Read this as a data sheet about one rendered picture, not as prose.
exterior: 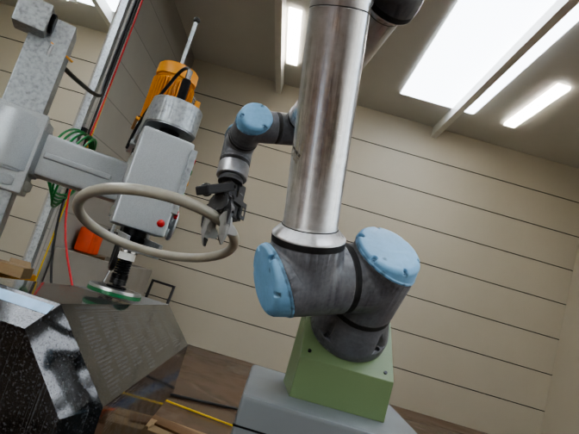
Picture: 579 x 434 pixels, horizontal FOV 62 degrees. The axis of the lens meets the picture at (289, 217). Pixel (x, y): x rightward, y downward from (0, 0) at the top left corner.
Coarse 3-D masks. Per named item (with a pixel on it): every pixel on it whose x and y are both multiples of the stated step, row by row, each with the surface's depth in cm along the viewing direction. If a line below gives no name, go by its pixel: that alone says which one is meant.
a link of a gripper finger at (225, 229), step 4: (224, 212) 131; (220, 216) 131; (224, 216) 130; (220, 220) 130; (224, 220) 130; (232, 220) 133; (220, 224) 130; (224, 224) 129; (232, 224) 132; (220, 228) 129; (224, 228) 128; (228, 228) 129; (232, 228) 132; (220, 232) 128; (224, 232) 128; (228, 232) 130; (232, 232) 131; (236, 232) 133; (220, 236) 128; (224, 236) 128; (220, 240) 128; (224, 240) 128; (220, 244) 128
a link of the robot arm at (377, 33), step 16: (384, 0) 90; (400, 0) 90; (416, 0) 91; (384, 16) 94; (400, 16) 94; (368, 32) 100; (384, 32) 99; (368, 48) 103; (288, 128) 134; (288, 144) 138
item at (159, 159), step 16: (144, 128) 199; (144, 144) 198; (160, 144) 201; (176, 144) 203; (192, 144) 206; (144, 160) 198; (160, 160) 201; (176, 160) 203; (128, 176) 196; (144, 176) 198; (160, 176) 201; (176, 176) 203; (176, 192) 203; (128, 208) 195; (144, 208) 198; (160, 208) 200; (128, 224) 195; (144, 224) 197
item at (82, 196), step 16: (80, 192) 130; (96, 192) 126; (112, 192) 124; (128, 192) 123; (144, 192) 123; (160, 192) 123; (80, 208) 137; (192, 208) 126; (208, 208) 129; (96, 224) 151; (112, 240) 157; (128, 240) 161; (160, 256) 164; (176, 256) 164; (192, 256) 163; (208, 256) 160; (224, 256) 154
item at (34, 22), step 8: (24, 0) 231; (32, 0) 233; (40, 0) 234; (16, 8) 230; (24, 8) 231; (32, 8) 233; (40, 8) 234; (48, 8) 235; (16, 16) 230; (24, 16) 231; (32, 16) 233; (40, 16) 234; (48, 16) 235; (56, 16) 239; (16, 24) 235; (24, 24) 232; (32, 24) 232; (40, 24) 234; (48, 24) 237; (32, 32) 239; (40, 32) 236; (48, 32) 240
